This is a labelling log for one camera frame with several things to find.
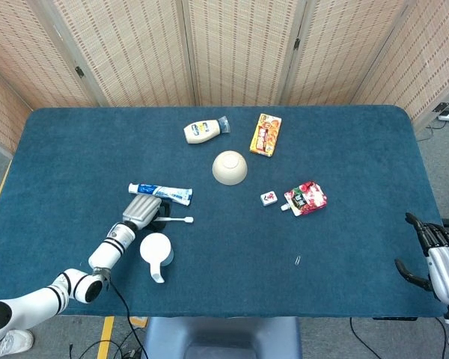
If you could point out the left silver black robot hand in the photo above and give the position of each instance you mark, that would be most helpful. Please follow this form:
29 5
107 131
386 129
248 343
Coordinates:
140 211

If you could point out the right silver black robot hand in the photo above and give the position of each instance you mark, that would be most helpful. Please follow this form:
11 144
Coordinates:
447 273

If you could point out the blue white toothpaste tube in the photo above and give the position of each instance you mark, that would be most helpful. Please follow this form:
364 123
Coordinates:
161 191

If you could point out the white toothbrush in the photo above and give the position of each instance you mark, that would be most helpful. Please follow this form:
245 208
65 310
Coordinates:
179 219

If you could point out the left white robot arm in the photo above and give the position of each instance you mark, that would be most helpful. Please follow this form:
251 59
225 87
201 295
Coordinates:
108 254

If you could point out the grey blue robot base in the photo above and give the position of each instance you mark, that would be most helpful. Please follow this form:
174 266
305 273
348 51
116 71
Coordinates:
220 336

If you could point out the blue tablecloth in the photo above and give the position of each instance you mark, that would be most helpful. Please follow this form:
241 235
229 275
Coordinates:
97 149

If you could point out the beige upturned bowl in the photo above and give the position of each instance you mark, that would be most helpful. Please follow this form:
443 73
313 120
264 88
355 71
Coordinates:
229 168

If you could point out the cream mayonnaise squeeze bottle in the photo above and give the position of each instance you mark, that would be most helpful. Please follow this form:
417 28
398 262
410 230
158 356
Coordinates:
202 131

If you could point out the orange floor sticker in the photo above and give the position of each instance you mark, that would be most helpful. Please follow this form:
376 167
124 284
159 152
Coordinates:
138 321

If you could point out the white mahjong tile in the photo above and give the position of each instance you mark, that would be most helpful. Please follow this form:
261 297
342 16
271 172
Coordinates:
268 198

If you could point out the yellow curry box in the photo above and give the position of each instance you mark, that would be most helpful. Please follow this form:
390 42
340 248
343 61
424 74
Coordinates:
265 134

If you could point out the metal paper clip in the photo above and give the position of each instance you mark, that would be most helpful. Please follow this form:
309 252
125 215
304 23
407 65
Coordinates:
298 260

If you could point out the dark metal screen hinge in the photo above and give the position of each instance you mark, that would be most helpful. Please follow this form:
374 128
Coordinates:
297 43
79 72

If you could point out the red juice spout pouch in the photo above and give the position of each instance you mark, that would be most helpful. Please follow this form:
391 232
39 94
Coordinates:
307 200

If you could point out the black power plug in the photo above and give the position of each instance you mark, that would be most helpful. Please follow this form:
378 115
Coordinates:
442 107

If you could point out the white sneaker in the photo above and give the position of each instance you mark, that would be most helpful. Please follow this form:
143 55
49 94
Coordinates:
16 342

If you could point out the woven bamboo folding screen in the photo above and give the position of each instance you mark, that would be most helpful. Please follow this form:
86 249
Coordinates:
247 56

